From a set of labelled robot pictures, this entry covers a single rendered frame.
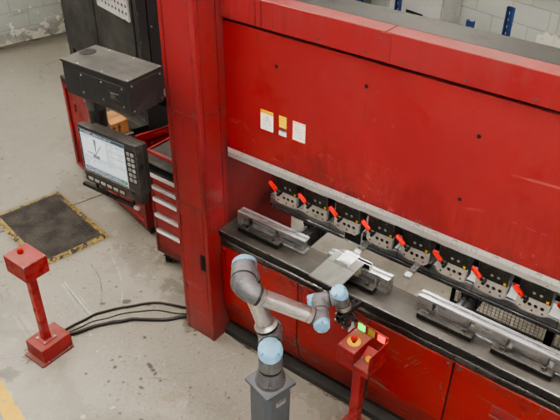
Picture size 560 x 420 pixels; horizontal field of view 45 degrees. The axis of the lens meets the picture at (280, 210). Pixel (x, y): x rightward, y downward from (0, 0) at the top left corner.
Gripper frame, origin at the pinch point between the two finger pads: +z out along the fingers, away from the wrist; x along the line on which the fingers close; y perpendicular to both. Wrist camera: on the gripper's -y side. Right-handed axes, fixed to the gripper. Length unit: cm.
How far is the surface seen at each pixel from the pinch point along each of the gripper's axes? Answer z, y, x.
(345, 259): 2.4, -32.1, -27.9
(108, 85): -102, -6, -137
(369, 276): 9.2, -33.2, -13.7
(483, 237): -39, -53, 42
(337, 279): -2.7, -17.1, -21.0
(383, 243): -15.8, -41.0, -6.6
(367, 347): 19.0, -1.0, 5.9
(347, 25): -118, -75, -35
